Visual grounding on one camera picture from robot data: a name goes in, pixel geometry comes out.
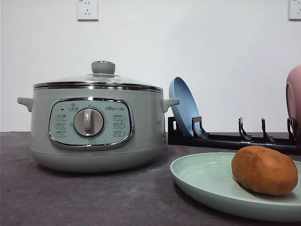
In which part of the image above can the glass pot lid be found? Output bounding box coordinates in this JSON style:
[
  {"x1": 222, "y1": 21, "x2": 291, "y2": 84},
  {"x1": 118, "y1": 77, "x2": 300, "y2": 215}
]
[{"x1": 33, "y1": 61, "x2": 163, "y2": 91}]

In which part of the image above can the green plate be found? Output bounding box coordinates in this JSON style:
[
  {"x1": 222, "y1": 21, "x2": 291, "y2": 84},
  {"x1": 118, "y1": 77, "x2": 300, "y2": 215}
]
[{"x1": 170, "y1": 152, "x2": 301, "y2": 219}]

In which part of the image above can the brown potato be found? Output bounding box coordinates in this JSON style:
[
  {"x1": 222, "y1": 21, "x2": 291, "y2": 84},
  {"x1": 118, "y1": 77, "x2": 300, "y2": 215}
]
[{"x1": 231, "y1": 145, "x2": 298, "y2": 196}]

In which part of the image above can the blue plate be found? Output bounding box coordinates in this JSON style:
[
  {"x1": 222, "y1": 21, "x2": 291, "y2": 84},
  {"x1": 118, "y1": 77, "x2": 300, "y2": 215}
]
[{"x1": 169, "y1": 77, "x2": 201, "y2": 135}]

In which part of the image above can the green electric steamer pot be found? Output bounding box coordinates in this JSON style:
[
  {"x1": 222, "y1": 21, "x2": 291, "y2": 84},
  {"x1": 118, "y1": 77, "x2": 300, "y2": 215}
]
[{"x1": 17, "y1": 81, "x2": 180, "y2": 172}]

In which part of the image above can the black dish rack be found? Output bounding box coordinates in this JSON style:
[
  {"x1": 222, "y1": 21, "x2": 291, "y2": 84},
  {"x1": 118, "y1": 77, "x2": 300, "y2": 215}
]
[{"x1": 167, "y1": 116, "x2": 301, "y2": 155}]

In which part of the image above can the grey table mat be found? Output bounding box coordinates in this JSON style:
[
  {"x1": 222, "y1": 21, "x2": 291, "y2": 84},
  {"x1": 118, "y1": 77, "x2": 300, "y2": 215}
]
[{"x1": 0, "y1": 132, "x2": 301, "y2": 226}]

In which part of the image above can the white wall socket left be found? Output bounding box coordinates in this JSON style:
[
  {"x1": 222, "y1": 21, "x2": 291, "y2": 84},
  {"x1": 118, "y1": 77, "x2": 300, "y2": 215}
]
[{"x1": 77, "y1": 0, "x2": 99, "y2": 22}]

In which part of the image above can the white wall socket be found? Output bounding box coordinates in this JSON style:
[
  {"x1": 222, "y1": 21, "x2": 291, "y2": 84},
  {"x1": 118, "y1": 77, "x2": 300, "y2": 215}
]
[
  {"x1": 77, "y1": 0, "x2": 99, "y2": 22},
  {"x1": 286, "y1": 0, "x2": 301, "y2": 23}
]

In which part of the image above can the white wall socket right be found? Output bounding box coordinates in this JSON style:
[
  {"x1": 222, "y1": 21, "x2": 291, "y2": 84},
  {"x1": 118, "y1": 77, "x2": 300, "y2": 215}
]
[{"x1": 286, "y1": 0, "x2": 301, "y2": 23}]

